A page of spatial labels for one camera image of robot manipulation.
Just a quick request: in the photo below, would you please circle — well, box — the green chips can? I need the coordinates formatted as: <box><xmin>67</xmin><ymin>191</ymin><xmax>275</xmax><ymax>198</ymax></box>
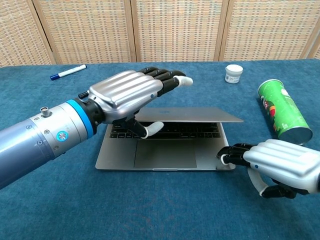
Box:
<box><xmin>257</xmin><ymin>79</ymin><xmax>313</xmax><ymax>146</ymax></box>

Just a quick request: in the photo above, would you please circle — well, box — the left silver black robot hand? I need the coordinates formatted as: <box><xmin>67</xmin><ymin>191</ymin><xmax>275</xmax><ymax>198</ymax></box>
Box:
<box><xmin>78</xmin><ymin>66</ymin><xmax>194</xmax><ymax>140</ymax></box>

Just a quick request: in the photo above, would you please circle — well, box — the white marker with blue cap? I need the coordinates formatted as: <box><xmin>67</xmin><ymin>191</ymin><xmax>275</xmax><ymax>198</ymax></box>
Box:
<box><xmin>49</xmin><ymin>64</ymin><xmax>88</xmax><ymax>81</ymax></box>

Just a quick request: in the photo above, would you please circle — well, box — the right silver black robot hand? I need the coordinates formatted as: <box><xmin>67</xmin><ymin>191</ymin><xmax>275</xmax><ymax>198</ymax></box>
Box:
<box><xmin>216</xmin><ymin>139</ymin><xmax>320</xmax><ymax>200</ymax></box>

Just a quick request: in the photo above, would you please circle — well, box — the small white jar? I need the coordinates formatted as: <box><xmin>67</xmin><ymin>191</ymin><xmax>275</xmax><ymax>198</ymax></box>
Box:
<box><xmin>224</xmin><ymin>64</ymin><xmax>244</xmax><ymax>85</ymax></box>

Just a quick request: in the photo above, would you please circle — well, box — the woven bamboo folding screen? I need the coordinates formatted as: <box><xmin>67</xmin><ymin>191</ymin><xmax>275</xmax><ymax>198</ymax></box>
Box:
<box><xmin>0</xmin><ymin>0</ymin><xmax>320</xmax><ymax>68</ymax></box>

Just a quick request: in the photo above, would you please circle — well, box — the blue table cloth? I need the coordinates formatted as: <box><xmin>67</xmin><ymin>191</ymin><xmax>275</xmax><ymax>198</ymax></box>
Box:
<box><xmin>0</xmin><ymin>58</ymin><xmax>320</xmax><ymax>240</ymax></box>

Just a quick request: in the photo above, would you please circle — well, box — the silver laptop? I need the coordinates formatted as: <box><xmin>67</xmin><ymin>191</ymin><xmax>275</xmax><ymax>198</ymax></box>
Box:
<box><xmin>95</xmin><ymin>107</ymin><xmax>245</xmax><ymax>172</ymax></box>

